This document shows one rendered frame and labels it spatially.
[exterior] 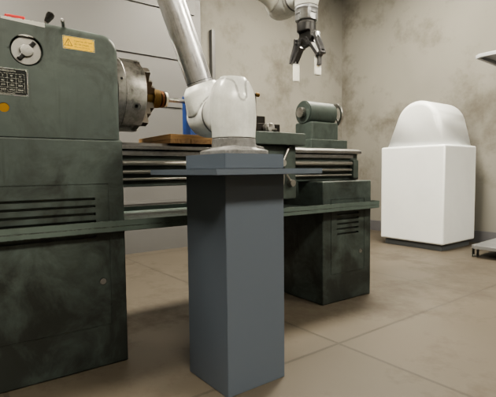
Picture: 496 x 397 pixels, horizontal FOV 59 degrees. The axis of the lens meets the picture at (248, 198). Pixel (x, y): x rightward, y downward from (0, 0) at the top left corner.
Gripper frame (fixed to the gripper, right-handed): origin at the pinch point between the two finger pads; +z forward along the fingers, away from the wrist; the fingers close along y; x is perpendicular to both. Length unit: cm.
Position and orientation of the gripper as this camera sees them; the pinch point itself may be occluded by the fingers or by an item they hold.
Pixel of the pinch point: (306, 76)
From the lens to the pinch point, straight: 178.9
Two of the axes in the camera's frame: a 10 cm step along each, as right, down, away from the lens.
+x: 8.6, -0.4, 5.1
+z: 0.1, 10.0, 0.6
